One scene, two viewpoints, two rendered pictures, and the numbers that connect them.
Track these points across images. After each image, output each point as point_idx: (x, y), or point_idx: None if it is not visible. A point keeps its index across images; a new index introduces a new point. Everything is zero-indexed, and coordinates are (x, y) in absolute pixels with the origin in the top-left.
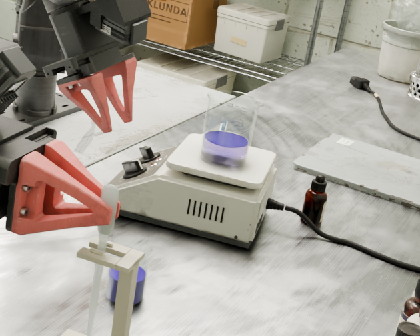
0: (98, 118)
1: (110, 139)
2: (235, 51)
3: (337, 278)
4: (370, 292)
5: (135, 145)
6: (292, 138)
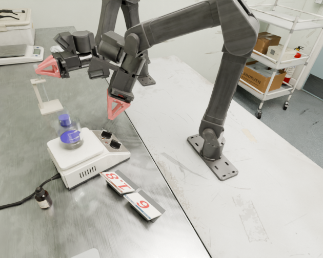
0: (113, 109)
1: (173, 171)
2: None
3: (12, 178)
4: None
5: (165, 179)
6: None
